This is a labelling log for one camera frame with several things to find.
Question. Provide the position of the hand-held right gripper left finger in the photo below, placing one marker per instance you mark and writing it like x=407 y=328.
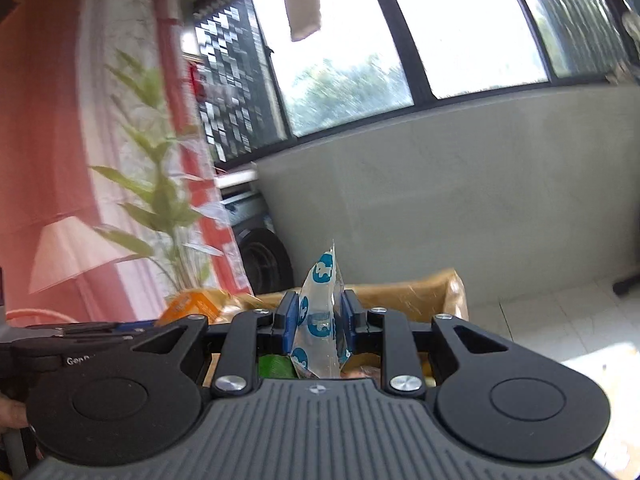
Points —
x=288 y=325

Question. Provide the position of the green snack packet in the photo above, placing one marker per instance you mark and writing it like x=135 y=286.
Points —
x=275 y=366

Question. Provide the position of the orange snack packet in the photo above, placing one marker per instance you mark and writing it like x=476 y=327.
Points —
x=190 y=302

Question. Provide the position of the black exercise bike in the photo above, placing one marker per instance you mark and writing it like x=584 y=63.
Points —
x=627 y=285

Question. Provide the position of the cardboard box with plastic liner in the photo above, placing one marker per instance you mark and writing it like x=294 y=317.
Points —
x=410 y=300

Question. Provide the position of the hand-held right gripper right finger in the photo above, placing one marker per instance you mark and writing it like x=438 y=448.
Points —
x=350 y=325

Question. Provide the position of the clear blue printed snack packet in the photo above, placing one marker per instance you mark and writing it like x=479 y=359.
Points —
x=320 y=310

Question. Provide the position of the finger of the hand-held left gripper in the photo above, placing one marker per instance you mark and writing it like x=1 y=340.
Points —
x=135 y=326

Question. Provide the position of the hanging beige cloth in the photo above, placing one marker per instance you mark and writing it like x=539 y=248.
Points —
x=300 y=0

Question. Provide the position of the printed curtain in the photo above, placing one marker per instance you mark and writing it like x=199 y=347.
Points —
x=60 y=135

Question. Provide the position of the black framed window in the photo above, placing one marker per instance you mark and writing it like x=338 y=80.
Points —
x=400 y=35

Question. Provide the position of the grey washing machine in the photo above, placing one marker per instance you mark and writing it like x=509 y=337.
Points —
x=265 y=260

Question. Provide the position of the person's left hand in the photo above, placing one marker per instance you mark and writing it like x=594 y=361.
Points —
x=12 y=412

